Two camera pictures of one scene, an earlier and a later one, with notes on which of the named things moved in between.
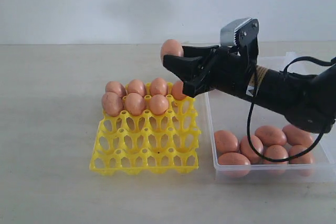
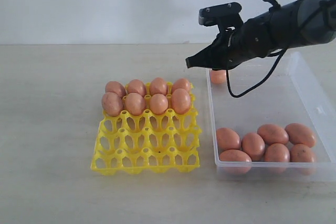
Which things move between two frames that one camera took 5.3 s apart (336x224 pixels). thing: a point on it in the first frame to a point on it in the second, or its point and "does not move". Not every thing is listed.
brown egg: (135, 103) does not move
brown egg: (158, 104) does not move
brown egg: (171, 47) to (181, 100)
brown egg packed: (158, 86) does not move
